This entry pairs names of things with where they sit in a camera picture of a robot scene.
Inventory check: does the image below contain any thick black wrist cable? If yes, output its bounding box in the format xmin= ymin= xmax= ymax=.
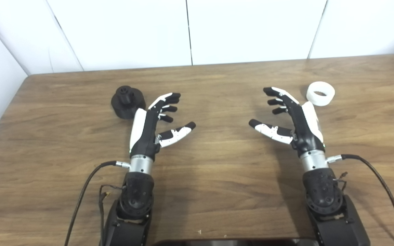
xmin=64 ymin=161 xmax=131 ymax=246
xmin=326 ymin=154 xmax=394 ymax=246

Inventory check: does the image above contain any thick black right wrist cable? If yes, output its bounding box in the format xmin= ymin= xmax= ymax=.
xmin=326 ymin=154 xmax=394 ymax=246

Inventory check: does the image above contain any thin right arm wire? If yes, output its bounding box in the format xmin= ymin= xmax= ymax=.
xmin=334 ymin=172 xmax=349 ymax=192

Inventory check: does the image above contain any thin arm wire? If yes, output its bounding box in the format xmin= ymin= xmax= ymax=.
xmin=98 ymin=184 xmax=126 ymax=246
xmin=334 ymin=172 xmax=349 ymax=192

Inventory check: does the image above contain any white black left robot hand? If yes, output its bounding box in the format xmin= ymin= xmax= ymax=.
xmin=129 ymin=92 xmax=196 ymax=174

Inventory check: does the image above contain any thin left arm wire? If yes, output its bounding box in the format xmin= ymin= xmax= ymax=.
xmin=98 ymin=184 xmax=126 ymax=246

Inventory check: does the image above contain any thick black left wrist cable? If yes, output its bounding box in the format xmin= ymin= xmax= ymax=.
xmin=64 ymin=161 xmax=131 ymax=246

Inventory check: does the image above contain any round black part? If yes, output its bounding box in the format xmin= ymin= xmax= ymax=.
xmin=111 ymin=85 xmax=146 ymax=120

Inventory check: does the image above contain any white ring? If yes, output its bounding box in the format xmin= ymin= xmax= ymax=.
xmin=306 ymin=82 xmax=335 ymax=106

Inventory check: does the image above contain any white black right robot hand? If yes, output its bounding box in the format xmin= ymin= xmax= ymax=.
xmin=249 ymin=87 xmax=329 ymax=172

